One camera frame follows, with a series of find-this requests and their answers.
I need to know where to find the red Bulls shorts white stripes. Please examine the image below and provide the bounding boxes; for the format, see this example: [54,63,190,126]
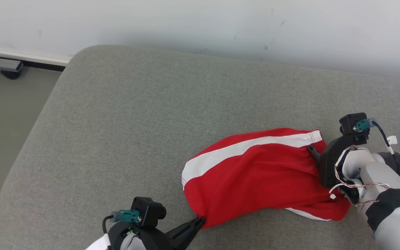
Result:
[182,128,351,230]

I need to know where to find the left camera cable teal plug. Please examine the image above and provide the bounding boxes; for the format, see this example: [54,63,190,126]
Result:
[102,209,141,235]

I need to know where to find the thin red white wires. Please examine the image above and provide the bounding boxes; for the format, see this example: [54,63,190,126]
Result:
[328,146,391,208]

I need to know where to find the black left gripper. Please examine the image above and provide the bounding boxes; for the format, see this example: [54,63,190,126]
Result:
[108,216,206,250]

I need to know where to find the right camera cable teal plug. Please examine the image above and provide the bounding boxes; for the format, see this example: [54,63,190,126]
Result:
[355,118,398,155]

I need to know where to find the camera cable teal plug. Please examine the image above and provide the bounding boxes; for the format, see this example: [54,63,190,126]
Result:
[102,209,141,235]
[355,118,398,155]

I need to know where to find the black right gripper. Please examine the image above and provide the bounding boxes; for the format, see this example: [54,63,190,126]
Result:
[308,134,370,189]

